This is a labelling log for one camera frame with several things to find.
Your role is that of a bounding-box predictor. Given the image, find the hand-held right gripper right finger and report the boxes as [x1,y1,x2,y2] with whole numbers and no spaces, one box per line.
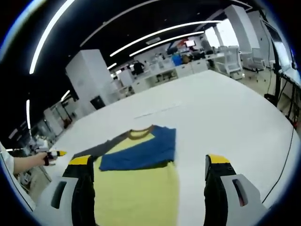
[204,154,271,226]

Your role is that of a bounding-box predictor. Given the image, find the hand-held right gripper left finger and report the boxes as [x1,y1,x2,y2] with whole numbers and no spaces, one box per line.
[35,154,96,226]

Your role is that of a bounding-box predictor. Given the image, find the yellow garment blue grey sleeves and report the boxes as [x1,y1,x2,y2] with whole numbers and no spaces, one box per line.
[72,125,181,226]

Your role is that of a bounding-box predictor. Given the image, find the person's left hand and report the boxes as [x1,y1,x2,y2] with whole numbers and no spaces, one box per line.
[34,152,56,167]

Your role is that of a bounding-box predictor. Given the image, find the white shelving unit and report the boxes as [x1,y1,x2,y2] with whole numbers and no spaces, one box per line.
[43,103,76,132]

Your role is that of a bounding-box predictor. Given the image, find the person's white coat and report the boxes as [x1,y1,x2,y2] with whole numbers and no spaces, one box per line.
[0,141,37,212]

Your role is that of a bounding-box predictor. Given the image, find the black square panel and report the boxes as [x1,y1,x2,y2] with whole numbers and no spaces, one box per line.
[90,96,105,110]

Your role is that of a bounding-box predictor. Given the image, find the large white pillar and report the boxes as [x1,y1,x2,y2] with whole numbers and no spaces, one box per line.
[65,49,118,111]

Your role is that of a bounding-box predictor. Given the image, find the tall white cabinet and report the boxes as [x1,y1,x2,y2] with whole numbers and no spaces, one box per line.
[119,69,135,87]

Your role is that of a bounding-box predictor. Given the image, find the white power strip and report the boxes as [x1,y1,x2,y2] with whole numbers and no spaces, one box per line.
[134,101,182,119]

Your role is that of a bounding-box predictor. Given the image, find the row of white low cabinets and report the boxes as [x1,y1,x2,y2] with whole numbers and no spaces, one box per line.
[117,53,226,94]

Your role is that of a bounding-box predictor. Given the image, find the white office chair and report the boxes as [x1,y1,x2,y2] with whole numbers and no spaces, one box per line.
[222,46,243,80]

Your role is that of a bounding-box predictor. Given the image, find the blue barrel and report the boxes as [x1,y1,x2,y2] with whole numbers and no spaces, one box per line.
[171,54,183,66]

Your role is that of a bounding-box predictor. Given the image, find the black equipment stand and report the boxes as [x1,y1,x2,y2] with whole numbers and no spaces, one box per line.
[261,14,301,129]

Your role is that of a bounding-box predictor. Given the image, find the white square column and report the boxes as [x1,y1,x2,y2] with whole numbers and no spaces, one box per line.
[224,4,266,62]

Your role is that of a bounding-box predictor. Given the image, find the thin black cable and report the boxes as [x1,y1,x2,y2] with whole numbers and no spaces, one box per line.
[0,160,35,212]

